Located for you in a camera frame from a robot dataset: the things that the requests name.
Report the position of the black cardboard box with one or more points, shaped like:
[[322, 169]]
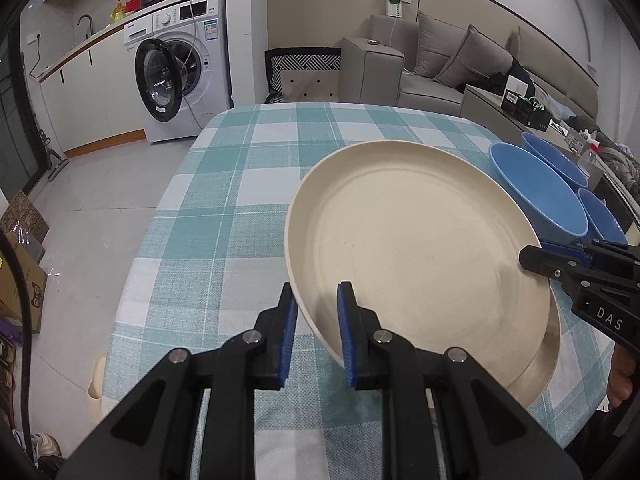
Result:
[[530, 115]]

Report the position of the metal kitchen faucet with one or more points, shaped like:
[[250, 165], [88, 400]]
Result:
[[91, 27]]

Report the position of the grey coffee table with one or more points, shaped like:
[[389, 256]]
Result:
[[480, 105]]

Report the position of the beige plate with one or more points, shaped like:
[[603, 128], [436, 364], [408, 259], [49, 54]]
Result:
[[547, 360], [425, 260]]

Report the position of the person's right hand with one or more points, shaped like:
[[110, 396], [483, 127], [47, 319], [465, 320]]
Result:
[[622, 380]]

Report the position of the black clothing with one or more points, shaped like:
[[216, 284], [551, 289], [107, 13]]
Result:
[[520, 72]]

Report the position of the grey sofa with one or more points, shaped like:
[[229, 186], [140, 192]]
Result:
[[372, 75]]

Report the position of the teal checkered tablecloth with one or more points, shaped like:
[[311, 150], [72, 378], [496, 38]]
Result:
[[225, 210]]

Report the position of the grey blanket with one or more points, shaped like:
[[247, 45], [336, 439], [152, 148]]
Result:
[[615, 150]]

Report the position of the brown patterned box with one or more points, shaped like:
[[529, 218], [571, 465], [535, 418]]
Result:
[[22, 212]]

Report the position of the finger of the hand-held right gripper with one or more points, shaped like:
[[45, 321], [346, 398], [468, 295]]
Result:
[[582, 255], [545, 260]]

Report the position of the white lower kitchen cabinets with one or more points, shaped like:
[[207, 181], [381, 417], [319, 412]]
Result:
[[95, 100]]

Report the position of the beige plastic bin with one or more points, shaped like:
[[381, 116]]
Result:
[[96, 390]]

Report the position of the small white box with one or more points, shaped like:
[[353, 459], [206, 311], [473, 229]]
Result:
[[517, 85]]

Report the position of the printed cardboard box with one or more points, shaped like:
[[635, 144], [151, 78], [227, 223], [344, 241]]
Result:
[[25, 285]]

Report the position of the white wall device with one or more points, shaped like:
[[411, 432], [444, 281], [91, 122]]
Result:
[[395, 7]]

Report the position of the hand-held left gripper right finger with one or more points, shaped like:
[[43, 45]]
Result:
[[346, 340]]

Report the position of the red capped plastic bottle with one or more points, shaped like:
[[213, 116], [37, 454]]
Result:
[[590, 157]]

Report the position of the white sneaker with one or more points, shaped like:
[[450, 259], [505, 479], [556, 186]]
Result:
[[47, 445]]

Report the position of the upright floor cleaner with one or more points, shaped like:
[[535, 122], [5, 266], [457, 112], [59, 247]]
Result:
[[57, 167]]

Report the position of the grey cushion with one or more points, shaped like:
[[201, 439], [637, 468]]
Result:
[[475, 60], [440, 45]]

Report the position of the red box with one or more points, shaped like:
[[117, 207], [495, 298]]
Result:
[[132, 5]]

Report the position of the white washing machine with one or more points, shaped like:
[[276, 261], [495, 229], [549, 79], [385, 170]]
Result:
[[210, 85]]

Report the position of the dark glass door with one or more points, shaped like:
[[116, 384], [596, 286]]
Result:
[[15, 135]]

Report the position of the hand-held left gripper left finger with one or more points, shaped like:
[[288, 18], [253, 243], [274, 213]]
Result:
[[286, 345]]

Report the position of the white wall socket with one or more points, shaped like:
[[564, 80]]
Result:
[[35, 36]]

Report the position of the blue bowl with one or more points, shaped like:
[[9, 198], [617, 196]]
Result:
[[602, 220], [540, 195], [560, 160]]

